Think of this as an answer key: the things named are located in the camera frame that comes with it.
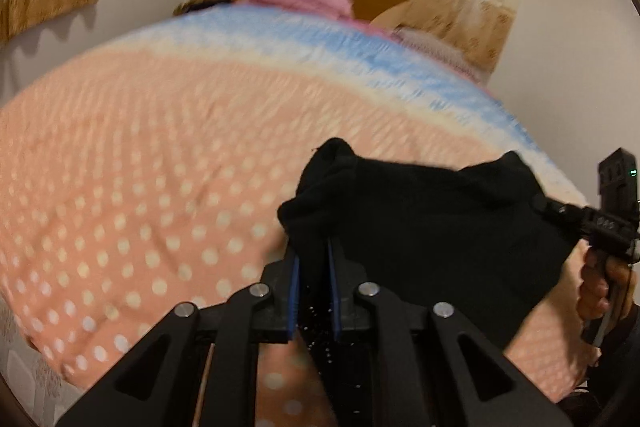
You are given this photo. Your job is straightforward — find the striped pillow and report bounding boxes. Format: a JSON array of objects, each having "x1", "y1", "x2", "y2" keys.
[{"x1": 390, "y1": 24, "x2": 493, "y2": 82}]

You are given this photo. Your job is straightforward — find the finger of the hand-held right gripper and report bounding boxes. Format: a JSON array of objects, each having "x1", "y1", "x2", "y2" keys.
[{"x1": 531, "y1": 194, "x2": 583, "y2": 229}]

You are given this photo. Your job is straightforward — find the polka dot bedspread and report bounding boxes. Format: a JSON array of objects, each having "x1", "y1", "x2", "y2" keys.
[{"x1": 0, "y1": 2, "x2": 601, "y2": 427}]

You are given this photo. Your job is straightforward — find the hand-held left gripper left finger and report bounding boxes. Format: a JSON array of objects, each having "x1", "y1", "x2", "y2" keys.
[{"x1": 55, "y1": 247, "x2": 301, "y2": 427}]

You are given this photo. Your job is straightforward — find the black pants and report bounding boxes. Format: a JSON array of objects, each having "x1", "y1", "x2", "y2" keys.
[{"x1": 277, "y1": 137, "x2": 588, "y2": 427}]

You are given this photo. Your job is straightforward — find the brown fuzzy bundle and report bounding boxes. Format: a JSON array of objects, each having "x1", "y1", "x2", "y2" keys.
[{"x1": 172, "y1": 0, "x2": 233, "y2": 16}]

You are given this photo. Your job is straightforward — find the person's right hand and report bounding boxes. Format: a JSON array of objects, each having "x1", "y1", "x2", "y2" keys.
[{"x1": 575, "y1": 251, "x2": 640, "y2": 324}]

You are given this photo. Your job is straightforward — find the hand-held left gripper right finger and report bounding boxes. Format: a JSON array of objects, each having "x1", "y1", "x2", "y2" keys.
[{"x1": 327, "y1": 239, "x2": 576, "y2": 427}]

